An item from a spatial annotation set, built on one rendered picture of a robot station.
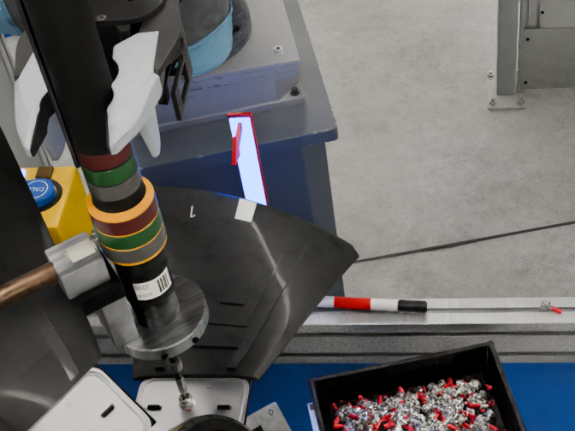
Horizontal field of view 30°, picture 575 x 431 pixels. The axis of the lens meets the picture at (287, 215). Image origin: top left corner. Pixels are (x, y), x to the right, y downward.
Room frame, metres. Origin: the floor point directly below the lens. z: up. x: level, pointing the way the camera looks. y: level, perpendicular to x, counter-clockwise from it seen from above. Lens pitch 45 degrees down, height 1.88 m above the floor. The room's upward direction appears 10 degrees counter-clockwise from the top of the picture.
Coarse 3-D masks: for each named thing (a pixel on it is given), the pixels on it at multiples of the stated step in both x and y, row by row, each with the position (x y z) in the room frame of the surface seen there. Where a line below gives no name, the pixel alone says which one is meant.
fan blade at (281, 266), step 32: (160, 192) 0.75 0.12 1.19; (192, 192) 0.75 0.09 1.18; (192, 224) 0.71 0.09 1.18; (224, 224) 0.71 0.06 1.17; (256, 224) 0.71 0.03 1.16; (288, 224) 0.71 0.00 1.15; (192, 256) 0.67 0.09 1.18; (224, 256) 0.66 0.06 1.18; (256, 256) 0.66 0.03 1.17; (288, 256) 0.67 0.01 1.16; (320, 256) 0.67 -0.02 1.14; (352, 256) 0.68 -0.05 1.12; (224, 288) 0.62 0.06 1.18; (256, 288) 0.62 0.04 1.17; (288, 288) 0.62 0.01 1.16; (320, 288) 0.63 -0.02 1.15; (224, 320) 0.58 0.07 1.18; (256, 320) 0.58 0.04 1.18; (288, 320) 0.58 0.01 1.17; (192, 352) 0.55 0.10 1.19; (224, 352) 0.55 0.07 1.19; (256, 352) 0.54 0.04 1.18
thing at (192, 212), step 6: (186, 204) 0.73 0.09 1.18; (192, 204) 0.73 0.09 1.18; (198, 204) 0.73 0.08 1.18; (204, 204) 0.73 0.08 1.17; (186, 210) 0.72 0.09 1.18; (192, 210) 0.72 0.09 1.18; (198, 210) 0.72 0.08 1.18; (186, 216) 0.72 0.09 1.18; (192, 216) 0.72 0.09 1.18; (198, 216) 0.72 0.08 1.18; (198, 222) 0.71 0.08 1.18
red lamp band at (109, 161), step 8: (128, 144) 0.49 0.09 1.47; (120, 152) 0.48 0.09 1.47; (128, 152) 0.49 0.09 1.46; (80, 160) 0.49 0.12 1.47; (88, 160) 0.48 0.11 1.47; (96, 160) 0.48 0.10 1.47; (104, 160) 0.48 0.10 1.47; (112, 160) 0.48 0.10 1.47; (120, 160) 0.48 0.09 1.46; (88, 168) 0.48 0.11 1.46; (96, 168) 0.48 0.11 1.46; (104, 168) 0.48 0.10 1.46
